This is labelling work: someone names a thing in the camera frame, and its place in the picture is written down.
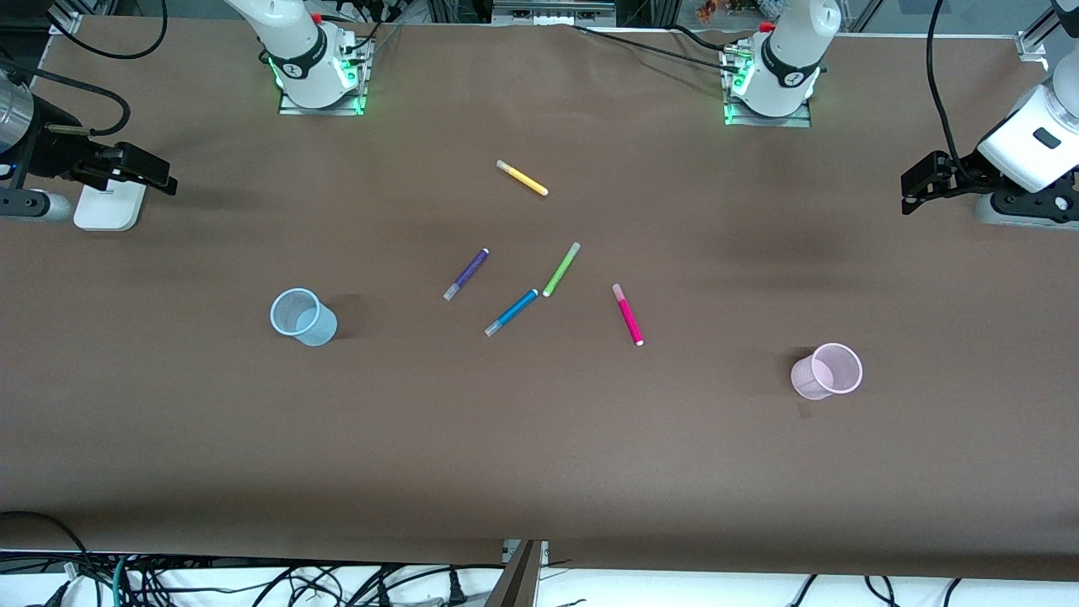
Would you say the pink marker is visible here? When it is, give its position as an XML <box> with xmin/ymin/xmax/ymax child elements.
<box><xmin>612</xmin><ymin>283</ymin><xmax>645</xmax><ymax>347</ymax></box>

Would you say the blue marker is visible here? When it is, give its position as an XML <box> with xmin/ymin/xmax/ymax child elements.
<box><xmin>484</xmin><ymin>288</ymin><xmax>540</xmax><ymax>337</ymax></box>

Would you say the white rounded box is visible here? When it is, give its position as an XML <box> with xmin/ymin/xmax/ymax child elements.
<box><xmin>73</xmin><ymin>179</ymin><xmax>149</xmax><ymax>233</ymax></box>

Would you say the translucent pink plastic cup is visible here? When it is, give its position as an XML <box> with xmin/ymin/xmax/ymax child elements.
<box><xmin>791</xmin><ymin>342</ymin><xmax>863</xmax><ymax>400</ymax></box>

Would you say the translucent blue plastic cup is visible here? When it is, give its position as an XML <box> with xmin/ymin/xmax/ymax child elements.
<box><xmin>270</xmin><ymin>288</ymin><xmax>338</xmax><ymax>347</ymax></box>

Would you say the purple marker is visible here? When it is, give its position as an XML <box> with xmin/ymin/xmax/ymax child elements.
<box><xmin>443</xmin><ymin>248</ymin><xmax>491</xmax><ymax>302</ymax></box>

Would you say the green marker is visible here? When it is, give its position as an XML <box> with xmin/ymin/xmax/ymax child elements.
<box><xmin>542</xmin><ymin>242</ymin><xmax>582</xmax><ymax>298</ymax></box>

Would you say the yellow marker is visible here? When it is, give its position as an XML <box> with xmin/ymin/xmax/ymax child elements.
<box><xmin>496</xmin><ymin>159</ymin><xmax>550</xmax><ymax>197</ymax></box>

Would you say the brown table cover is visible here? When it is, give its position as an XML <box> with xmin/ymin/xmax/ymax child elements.
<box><xmin>0</xmin><ymin>17</ymin><xmax>1079</xmax><ymax>583</ymax></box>

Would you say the dark table leg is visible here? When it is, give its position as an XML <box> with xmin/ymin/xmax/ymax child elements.
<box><xmin>484</xmin><ymin>540</ymin><xmax>549</xmax><ymax>607</ymax></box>

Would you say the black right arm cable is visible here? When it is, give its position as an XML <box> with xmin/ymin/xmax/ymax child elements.
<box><xmin>0</xmin><ymin>0</ymin><xmax>169</xmax><ymax>137</ymax></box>

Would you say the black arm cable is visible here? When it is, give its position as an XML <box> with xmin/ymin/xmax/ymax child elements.
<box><xmin>926</xmin><ymin>0</ymin><xmax>969</xmax><ymax>168</ymax></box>
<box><xmin>0</xmin><ymin>0</ymin><xmax>169</xmax><ymax>137</ymax></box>

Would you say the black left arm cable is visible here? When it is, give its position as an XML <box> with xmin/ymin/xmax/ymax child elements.
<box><xmin>926</xmin><ymin>0</ymin><xmax>969</xmax><ymax>168</ymax></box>

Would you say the aluminium frame profile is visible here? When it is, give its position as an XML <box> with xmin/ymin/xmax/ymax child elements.
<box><xmin>46</xmin><ymin>0</ymin><xmax>87</xmax><ymax>36</ymax></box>
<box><xmin>1015</xmin><ymin>0</ymin><xmax>1079</xmax><ymax>62</ymax></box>

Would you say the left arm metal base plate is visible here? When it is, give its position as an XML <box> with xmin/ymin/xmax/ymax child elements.
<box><xmin>722</xmin><ymin>44</ymin><xmax>813</xmax><ymax>129</ymax></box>

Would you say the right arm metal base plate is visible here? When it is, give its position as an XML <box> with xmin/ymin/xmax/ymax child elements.
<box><xmin>277</xmin><ymin>35</ymin><xmax>369</xmax><ymax>117</ymax></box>

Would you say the black base plug cable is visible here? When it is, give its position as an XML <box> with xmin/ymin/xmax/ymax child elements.
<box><xmin>325</xmin><ymin>0</ymin><xmax>404</xmax><ymax>67</ymax></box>

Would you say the short black table cable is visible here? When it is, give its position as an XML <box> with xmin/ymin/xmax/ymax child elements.
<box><xmin>669</xmin><ymin>24</ymin><xmax>739</xmax><ymax>55</ymax></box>

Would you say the long black table cable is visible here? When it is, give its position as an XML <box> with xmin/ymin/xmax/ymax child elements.
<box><xmin>572</xmin><ymin>24</ymin><xmax>748</xmax><ymax>77</ymax></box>

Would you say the black looped floor cable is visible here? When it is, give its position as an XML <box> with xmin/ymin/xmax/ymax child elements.
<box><xmin>0</xmin><ymin>510</ymin><xmax>92</xmax><ymax>607</ymax></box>

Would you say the grey metal rail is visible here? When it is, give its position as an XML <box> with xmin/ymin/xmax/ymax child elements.
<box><xmin>492</xmin><ymin>0</ymin><xmax>618</xmax><ymax>28</ymax></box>

